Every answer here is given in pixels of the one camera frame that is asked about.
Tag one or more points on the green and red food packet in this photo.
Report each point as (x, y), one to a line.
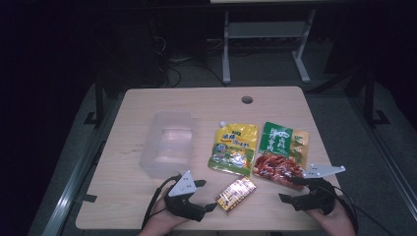
(278, 154)

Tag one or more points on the yellow spouted seasoning pouch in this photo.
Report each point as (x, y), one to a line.
(234, 147)

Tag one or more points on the clear plastic container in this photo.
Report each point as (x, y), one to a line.
(167, 144)

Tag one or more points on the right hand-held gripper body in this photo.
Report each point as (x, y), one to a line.
(319, 196)

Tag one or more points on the red and yellow seasoning box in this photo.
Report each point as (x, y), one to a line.
(236, 194)

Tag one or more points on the black metal stand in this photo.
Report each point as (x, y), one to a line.
(99, 101)
(369, 98)

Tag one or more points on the grey metal floor rail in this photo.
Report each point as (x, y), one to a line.
(390, 164)
(70, 187)

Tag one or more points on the person's right hand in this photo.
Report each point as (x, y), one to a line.
(337, 223)

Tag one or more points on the person's left hand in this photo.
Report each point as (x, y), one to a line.
(160, 221)

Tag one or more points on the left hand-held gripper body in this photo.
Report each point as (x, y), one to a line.
(183, 203)

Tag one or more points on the black table edge clip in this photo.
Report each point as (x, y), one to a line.
(89, 198)

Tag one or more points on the white metal stand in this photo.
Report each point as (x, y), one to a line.
(262, 30)

